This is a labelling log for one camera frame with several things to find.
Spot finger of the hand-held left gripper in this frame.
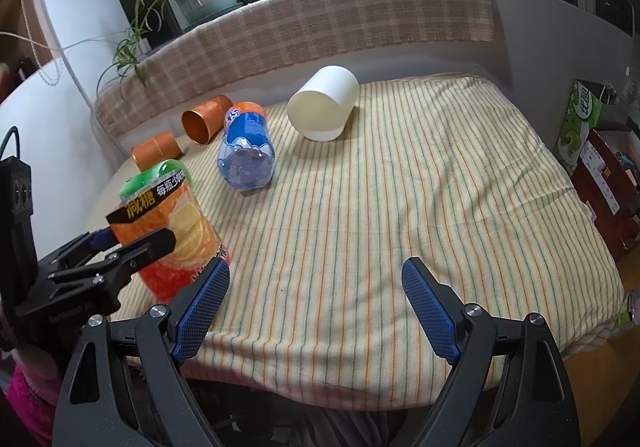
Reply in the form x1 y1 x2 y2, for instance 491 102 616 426
47 229 177 290
50 227 119 269

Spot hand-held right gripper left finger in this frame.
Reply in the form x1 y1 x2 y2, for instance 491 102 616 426
50 257 232 447

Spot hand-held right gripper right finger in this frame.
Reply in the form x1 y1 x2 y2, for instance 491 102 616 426
401 256 584 447

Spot orange drink bottle green cap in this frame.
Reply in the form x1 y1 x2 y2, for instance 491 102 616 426
106 161 232 305

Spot white cup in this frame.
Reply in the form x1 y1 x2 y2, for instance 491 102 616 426
287 66 359 142

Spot person's left forearm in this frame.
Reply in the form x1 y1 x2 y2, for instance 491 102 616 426
0 312 63 447

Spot small copper orange cup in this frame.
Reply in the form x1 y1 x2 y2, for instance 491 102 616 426
131 131 183 172

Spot large copper orange cup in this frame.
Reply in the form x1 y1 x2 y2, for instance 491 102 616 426
181 95 235 146

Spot striped yellow bed sheet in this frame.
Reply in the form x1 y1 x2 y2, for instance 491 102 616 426
82 72 626 413

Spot person's grey trousers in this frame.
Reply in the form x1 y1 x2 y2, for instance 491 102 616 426
295 404 431 447

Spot blue label bottle orange cap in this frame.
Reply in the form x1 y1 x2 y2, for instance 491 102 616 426
216 101 276 190

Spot red cardboard box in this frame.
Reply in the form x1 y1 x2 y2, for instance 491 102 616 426
570 129 640 263

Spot green cardboard box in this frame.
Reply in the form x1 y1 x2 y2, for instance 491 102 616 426
555 79 606 172

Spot plaid brown cloth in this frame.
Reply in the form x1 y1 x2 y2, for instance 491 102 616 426
95 0 496 138

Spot grey bed headboard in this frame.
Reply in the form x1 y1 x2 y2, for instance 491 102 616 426
90 0 640 168

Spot black cable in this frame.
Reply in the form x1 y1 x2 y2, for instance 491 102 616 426
0 126 24 162

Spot white bead cord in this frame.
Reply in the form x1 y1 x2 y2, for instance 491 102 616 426
19 0 71 86

